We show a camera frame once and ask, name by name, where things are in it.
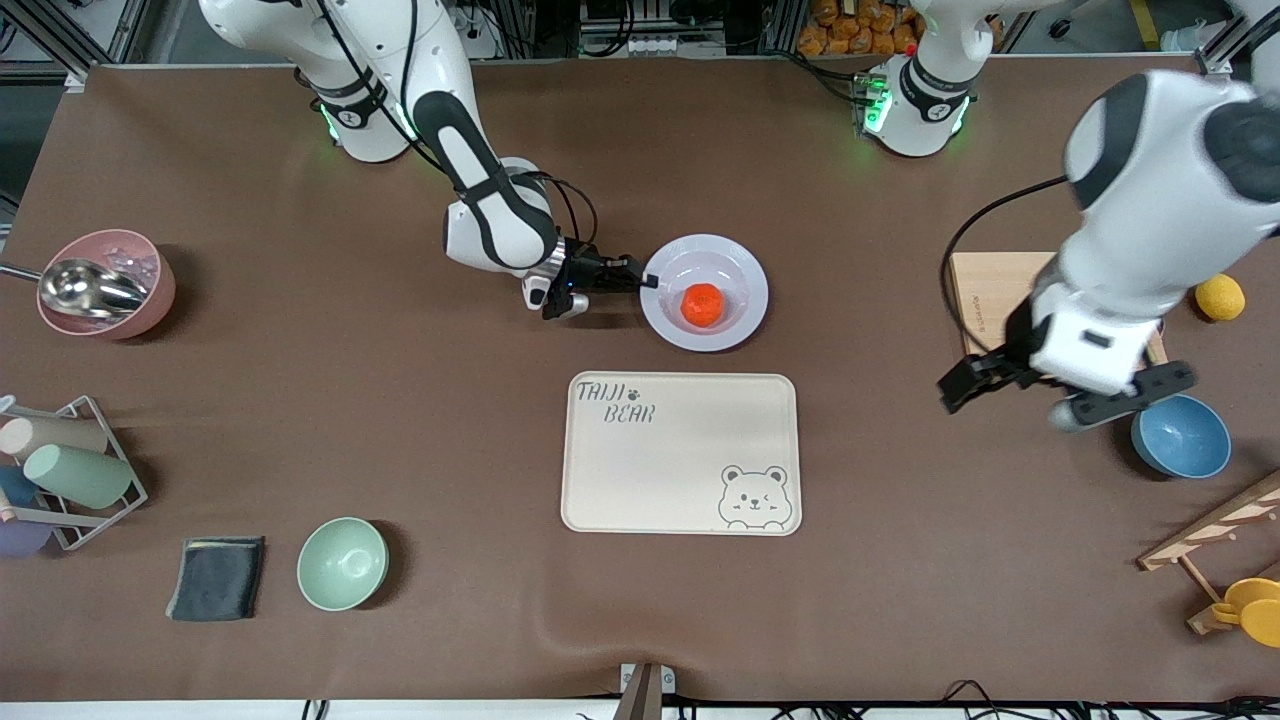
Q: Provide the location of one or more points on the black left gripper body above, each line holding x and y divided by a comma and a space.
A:
1012, 357

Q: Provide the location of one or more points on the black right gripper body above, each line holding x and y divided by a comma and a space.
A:
584, 270

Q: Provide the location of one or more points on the orange fruit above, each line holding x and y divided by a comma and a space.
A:
702, 305

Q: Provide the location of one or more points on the pale lavender plate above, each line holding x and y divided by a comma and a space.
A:
735, 320

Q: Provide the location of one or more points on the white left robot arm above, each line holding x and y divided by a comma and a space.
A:
1150, 190

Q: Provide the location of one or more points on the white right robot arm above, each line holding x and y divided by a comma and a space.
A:
500, 220

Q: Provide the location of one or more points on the wooden cutting board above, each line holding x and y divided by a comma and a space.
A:
995, 300

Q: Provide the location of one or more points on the blue bowl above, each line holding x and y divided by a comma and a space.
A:
1185, 445

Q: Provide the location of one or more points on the cream bear print tray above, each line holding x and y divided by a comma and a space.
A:
660, 470

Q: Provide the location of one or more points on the yellow lemon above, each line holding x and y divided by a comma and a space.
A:
1222, 298

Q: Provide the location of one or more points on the white power strip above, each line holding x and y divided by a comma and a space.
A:
475, 35

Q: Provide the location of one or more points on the wooden mug rack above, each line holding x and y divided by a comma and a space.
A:
1215, 525

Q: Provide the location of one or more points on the pile of orange bread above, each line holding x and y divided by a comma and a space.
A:
860, 30

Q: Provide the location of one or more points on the yellow mug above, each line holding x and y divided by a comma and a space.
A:
1258, 610

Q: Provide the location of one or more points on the mint green bowl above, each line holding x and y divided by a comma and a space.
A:
342, 564

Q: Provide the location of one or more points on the pink bowl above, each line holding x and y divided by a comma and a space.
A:
110, 250

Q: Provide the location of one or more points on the dark grey folded cloth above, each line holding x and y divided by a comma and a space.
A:
216, 579

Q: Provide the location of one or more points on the shiny metal scoop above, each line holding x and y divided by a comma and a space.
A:
90, 288

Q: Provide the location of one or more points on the mint green cup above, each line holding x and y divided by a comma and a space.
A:
80, 476

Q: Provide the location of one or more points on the beige cup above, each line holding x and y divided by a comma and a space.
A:
60, 435

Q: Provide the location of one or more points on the blue cup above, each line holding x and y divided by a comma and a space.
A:
15, 487

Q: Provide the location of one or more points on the purple cup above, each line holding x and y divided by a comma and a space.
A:
20, 540

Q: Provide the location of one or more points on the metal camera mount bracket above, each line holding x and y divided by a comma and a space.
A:
643, 690

